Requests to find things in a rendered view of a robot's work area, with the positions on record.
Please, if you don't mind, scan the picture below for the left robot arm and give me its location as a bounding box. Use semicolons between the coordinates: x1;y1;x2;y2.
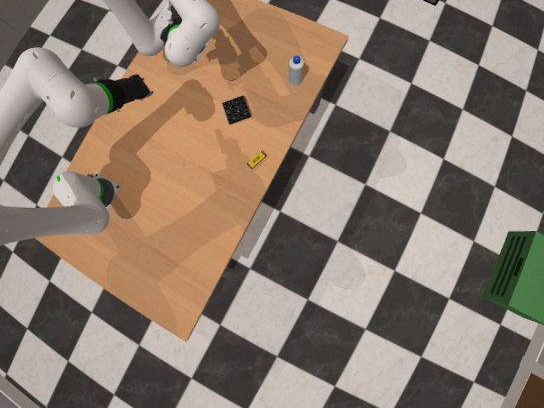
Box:
103;0;220;67

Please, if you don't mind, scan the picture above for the yellow pocket level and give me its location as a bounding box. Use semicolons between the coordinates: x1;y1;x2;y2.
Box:
247;150;266;169

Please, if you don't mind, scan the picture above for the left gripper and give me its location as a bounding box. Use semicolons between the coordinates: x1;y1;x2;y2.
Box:
160;1;182;46

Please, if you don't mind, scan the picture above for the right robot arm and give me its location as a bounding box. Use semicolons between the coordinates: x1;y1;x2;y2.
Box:
0;47;114;246

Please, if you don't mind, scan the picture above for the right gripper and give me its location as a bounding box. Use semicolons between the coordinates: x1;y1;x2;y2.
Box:
93;74;154;113

